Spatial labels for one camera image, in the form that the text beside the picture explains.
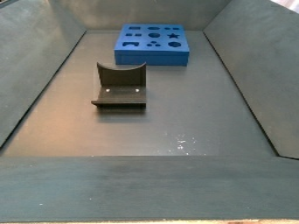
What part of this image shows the blue shape sorter block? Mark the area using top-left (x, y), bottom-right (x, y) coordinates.
top-left (115, 24), bottom-right (190, 67)

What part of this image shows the black curved fixture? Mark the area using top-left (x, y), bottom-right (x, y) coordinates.
top-left (91, 64), bottom-right (147, 108)

